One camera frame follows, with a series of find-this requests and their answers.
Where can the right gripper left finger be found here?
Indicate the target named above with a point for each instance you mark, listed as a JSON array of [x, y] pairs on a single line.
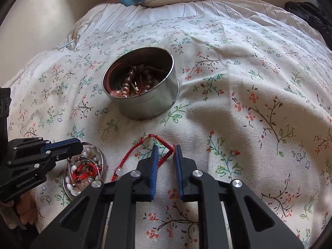
[[104, 214]]

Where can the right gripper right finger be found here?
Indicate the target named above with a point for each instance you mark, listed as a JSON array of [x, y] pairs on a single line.
[[231, 215]]

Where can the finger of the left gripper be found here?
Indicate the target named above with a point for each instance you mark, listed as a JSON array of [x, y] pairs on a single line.
[[64, 149]]

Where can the person's left hand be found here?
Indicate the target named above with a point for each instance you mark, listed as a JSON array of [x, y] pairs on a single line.
[[26, 209]]

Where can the silver bangle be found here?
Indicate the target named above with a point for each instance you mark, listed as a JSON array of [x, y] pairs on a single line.
[[82, 171]]

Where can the round silver metal tin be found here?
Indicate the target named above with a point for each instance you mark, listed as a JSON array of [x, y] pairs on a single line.
[[142, 83]]

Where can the floral white bed sheet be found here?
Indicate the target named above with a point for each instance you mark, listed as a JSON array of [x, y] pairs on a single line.
[[254, 101]]

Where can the black clothing pile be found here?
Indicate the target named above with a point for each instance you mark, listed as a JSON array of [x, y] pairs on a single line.
[[314, 16]]

